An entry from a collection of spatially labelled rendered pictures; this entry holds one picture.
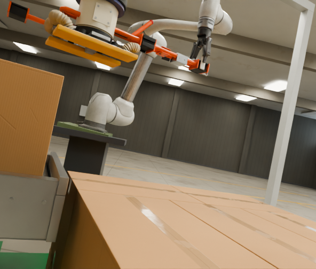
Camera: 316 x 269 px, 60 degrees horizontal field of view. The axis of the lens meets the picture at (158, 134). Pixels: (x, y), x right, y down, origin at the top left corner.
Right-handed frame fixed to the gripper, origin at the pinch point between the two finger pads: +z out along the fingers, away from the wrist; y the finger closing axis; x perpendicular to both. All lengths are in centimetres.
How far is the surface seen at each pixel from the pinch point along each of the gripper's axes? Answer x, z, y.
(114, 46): -54, 12, 15
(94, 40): -62, 12, 16
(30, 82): -81, 35, 17
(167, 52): -22.3, 0.6, 3.7
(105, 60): -50, 13, -4
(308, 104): 1046, -252, -594
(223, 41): 370, -247, -426
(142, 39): -37.6, 0.3, 4.9
